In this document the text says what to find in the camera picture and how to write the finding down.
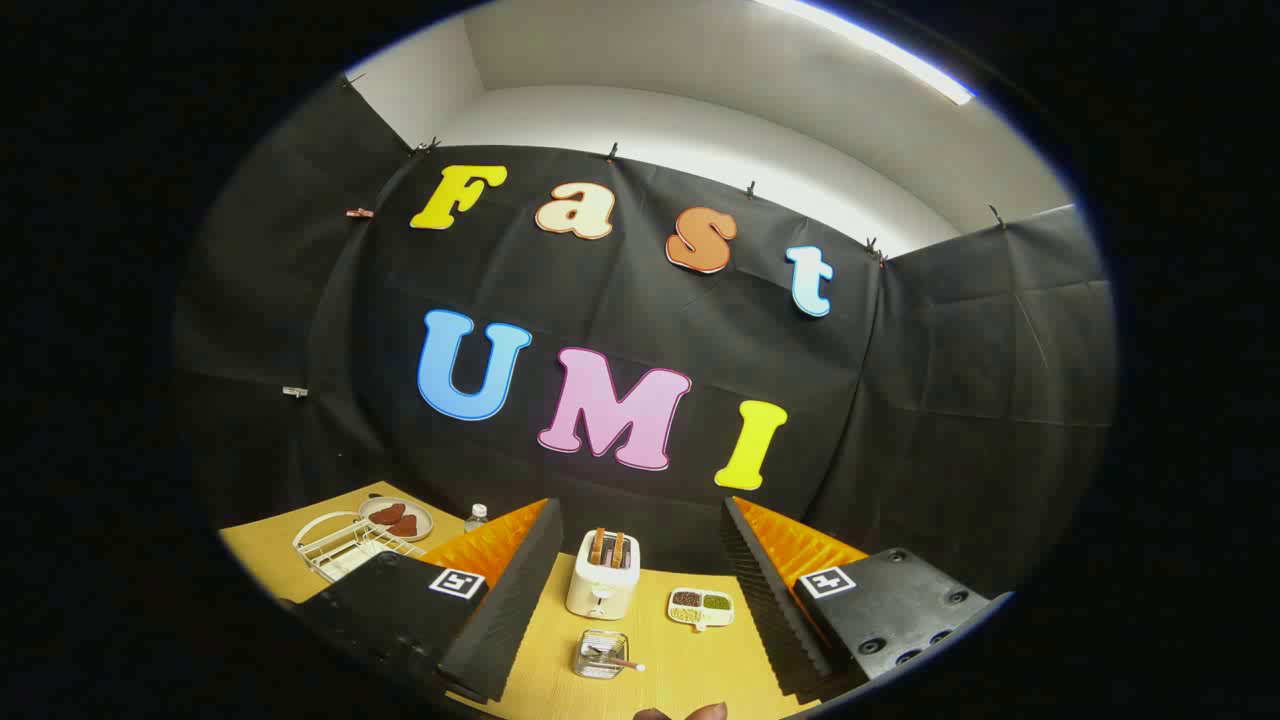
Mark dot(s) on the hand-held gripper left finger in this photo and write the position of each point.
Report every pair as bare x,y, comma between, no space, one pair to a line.
515,600

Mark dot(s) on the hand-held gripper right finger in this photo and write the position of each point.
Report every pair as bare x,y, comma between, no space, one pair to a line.
765,600

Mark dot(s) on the white sectioned dish with beans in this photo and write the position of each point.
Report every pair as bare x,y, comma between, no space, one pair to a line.
700,610

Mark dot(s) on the small plate with brown food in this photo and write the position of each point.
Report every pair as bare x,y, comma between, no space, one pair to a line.
420,512

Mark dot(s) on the cream white toaster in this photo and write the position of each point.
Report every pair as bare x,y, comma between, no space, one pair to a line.
600,590

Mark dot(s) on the green label drink bottle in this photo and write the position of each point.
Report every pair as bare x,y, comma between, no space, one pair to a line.
476,520

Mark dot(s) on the brown toast slice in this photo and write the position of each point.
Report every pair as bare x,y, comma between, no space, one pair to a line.
617,550
597,546

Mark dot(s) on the brown food piece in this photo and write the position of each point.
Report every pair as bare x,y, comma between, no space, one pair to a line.
385,514
404,526

